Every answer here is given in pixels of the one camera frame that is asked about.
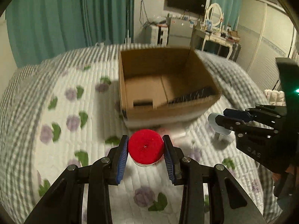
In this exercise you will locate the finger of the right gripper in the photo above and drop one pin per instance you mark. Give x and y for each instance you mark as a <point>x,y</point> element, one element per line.
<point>229,123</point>
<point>237,114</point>

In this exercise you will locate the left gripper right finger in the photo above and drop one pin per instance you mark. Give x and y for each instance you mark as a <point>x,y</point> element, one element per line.
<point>209,193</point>

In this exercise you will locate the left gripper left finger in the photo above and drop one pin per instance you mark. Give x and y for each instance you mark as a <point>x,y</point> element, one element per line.
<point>63,201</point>

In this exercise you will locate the white bottle red cap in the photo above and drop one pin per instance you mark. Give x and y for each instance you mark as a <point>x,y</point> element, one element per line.
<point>146,147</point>

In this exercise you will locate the grey checked bedspread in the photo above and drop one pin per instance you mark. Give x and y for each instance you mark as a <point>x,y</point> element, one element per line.
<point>25,98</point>

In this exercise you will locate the white charger block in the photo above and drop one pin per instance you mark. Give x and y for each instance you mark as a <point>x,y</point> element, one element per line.
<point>178,135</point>

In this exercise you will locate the red pouch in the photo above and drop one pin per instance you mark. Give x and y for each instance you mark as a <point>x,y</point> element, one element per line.
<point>163,131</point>

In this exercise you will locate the white dressing table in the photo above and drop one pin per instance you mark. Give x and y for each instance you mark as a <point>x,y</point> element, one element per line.
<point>200,37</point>

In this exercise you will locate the white floral quilt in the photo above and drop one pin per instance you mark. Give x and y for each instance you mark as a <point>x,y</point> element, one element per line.
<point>81,122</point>

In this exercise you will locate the brown cardboard box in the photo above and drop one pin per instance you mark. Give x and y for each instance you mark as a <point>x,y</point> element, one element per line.
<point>175,79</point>

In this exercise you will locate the silver mini fridge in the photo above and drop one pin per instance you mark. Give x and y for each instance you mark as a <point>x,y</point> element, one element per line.
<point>180,32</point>

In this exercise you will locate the white oval mirror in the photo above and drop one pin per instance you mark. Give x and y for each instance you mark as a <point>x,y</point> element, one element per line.
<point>214,14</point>

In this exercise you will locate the white suitcase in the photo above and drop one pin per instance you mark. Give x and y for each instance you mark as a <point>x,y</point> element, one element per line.
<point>157,35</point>

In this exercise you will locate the black wall television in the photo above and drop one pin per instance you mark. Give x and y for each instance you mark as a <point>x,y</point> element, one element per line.
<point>192,6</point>

